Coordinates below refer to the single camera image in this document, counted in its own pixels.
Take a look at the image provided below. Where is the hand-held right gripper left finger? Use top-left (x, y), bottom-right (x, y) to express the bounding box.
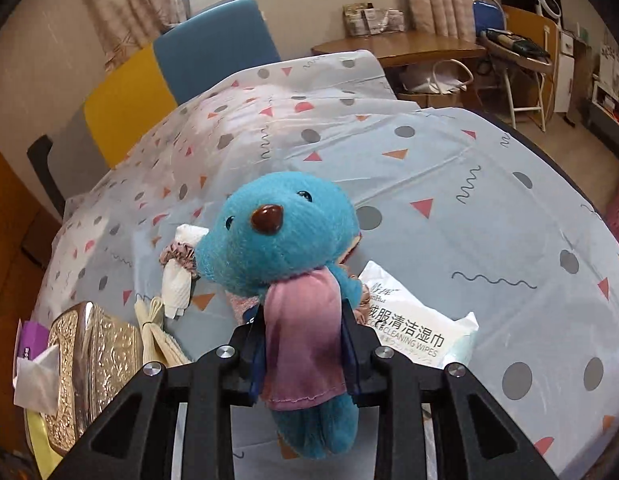
top-left (48, 310), bottom-right (270, 480)

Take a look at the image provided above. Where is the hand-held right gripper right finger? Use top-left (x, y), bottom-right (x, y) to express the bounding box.
top-left (339, 297), bottom-right (560, 480)

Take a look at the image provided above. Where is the blue plush bear pink cape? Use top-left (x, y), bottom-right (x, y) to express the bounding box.
top-left (194, 171), bottom-right (364, 461)

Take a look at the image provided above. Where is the white wet wipes pack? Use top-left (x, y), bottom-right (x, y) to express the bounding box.
top-left (357, 260), bottom-right (479, 367)

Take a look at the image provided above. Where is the cream tied cloth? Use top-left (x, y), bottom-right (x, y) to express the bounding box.
top-left (134, 296), bottom-right (193, 367)

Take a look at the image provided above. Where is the white waffle cloth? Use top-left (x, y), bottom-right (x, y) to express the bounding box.
top-left (162, 224), bottom-right (210, 320)

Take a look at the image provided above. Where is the small pink scrunchie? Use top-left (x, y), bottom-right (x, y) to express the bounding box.
top-left (158, 240), bottom-right (198, 278)

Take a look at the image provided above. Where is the gold ornate tissue box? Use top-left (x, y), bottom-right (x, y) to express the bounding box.
top-left (42, 301), bottom-right (145, 456)

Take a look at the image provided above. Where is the white tissue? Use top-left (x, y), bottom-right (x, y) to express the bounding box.
top-left (13, 345), bottom-right (60, 416)

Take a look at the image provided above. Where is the purple cardboard box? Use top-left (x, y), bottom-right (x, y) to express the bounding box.
top-left (17, 321), bottom-right (53, 361)

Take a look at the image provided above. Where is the white tote bag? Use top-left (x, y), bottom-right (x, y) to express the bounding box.
top-left (397, 59), bottom-right (474, 108)

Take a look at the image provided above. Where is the wooden desk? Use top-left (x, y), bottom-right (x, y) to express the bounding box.
top-left (312, 30), bottom-right (487, 68)

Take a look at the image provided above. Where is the box of packets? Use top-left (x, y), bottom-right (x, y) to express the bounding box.
top-left (343, 4), bottom-right (406, 37)

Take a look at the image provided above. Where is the black tool on chair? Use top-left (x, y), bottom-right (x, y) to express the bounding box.
top-left (479, 30), bottom-right (553, 61)

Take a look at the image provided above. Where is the low white shelf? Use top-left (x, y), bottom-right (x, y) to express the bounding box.
top-left (587, 80), bottom-right (619, 146)

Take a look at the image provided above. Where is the white folding chair blue back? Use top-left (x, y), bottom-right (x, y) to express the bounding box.
top-left (472, 0), bottom-right (557, 131)

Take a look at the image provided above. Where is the orange wooden cabinet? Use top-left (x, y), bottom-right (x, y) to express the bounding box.
top-left (502, 5), bottom-right (590, 111)

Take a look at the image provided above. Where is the white ring fan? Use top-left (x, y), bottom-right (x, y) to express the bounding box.
top-left (534, 0), bottom-right (560, 23)

